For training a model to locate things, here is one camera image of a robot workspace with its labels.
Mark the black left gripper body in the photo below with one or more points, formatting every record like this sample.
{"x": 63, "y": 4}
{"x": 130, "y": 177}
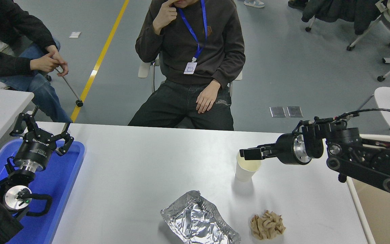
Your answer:
{"x": 34, "y": 147}

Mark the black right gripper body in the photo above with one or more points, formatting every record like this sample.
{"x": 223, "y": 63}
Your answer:
{"x": 285, "y": 149}

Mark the white paper cup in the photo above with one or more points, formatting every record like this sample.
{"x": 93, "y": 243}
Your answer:
{"x": 244, "y": 173}

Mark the tan paper ball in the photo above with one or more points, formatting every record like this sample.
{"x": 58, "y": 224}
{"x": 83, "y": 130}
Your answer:
{"x": 267, "y": 225}

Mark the foil tray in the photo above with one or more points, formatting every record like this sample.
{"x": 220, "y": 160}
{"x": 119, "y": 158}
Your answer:
{"x": 195, "y": 220}

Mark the person's right hand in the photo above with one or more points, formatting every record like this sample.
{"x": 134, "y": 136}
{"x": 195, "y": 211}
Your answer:
{"x": 166, "y": 15}
{"x": 42, "y": 64}

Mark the person's left hand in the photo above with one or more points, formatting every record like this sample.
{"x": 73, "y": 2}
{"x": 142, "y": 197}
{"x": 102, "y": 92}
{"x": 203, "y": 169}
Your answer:
{"x": 208, "y": 98}
{"x": 58, "y": 59}

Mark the metal floor socket plate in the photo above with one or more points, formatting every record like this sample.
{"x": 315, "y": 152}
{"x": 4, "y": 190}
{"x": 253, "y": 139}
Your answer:
{"x": 294, "y": 111}
{"x": 277, "y": 112}

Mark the blue plastic tray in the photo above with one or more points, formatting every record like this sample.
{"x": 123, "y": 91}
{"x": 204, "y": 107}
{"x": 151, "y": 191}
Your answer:
{"x": 63, "y": 183}

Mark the white name badge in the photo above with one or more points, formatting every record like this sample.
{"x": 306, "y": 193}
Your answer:
{"x": 190, "y": 68}

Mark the large pale bin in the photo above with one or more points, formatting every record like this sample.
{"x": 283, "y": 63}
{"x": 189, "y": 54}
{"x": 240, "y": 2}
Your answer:
{"x": 384, "y": 217}

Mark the white wheeled chair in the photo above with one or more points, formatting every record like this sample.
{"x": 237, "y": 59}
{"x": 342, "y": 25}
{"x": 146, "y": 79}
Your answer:
{"x": 307, "y": 29}

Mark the person's light sneaker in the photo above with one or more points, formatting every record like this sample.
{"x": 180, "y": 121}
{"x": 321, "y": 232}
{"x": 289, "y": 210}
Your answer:
{"x": 254, "y": 3}

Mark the person's black shoe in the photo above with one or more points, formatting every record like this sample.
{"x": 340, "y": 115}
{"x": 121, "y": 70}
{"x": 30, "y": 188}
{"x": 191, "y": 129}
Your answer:
{"x": 296, "y": 4}

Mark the dark jacket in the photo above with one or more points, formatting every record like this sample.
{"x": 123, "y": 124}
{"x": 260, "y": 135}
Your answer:
{"x": 344, "y": 10}

